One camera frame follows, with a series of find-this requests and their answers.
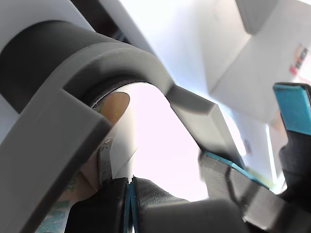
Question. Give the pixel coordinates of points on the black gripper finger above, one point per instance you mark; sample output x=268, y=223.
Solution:
x=150, y=196

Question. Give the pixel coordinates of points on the grey fixture with dark legs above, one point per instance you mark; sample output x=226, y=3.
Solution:
x=60, y=121

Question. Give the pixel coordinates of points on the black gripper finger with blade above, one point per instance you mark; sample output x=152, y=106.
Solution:
x=102, y=213

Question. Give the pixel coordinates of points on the white Feetech cardboard box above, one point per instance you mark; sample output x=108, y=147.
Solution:
x=255, y=85

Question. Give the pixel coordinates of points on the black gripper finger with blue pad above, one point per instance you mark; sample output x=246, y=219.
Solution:
x=223, y=177
x=291, y=106

